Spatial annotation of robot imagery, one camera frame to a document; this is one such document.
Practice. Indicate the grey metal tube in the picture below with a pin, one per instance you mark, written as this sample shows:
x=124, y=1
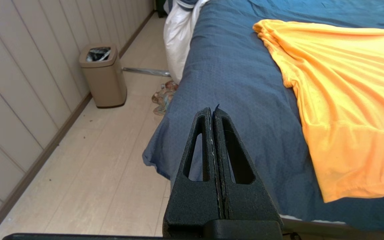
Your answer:
x=145, y=71

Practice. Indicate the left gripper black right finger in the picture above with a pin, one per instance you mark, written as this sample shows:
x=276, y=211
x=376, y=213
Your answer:
x=245, y=200

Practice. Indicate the multicolour crumpled cloth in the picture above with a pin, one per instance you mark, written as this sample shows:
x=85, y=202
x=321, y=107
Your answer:
x=165, y=98

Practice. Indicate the yellow polo shirt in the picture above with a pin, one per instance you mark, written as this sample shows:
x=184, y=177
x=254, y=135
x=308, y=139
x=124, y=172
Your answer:
x=345, y=100

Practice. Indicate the beige trash bin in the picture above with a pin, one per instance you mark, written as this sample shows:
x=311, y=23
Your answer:
x=103, y=76

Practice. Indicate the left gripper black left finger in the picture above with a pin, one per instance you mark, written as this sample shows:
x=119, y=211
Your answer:
x=195, y=200

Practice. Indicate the dark blue duvet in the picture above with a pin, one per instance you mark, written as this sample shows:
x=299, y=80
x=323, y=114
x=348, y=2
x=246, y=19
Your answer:
x=178, y=36

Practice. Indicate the bed with blue sheet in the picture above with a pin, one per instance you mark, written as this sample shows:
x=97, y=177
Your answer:
x=238, y=83

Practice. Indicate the dark grey bed base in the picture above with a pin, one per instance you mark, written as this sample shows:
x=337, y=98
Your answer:
x=345, y=230

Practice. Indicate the dark green hard case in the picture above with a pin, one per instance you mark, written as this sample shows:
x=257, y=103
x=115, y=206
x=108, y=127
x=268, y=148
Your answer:
x=160, y=7

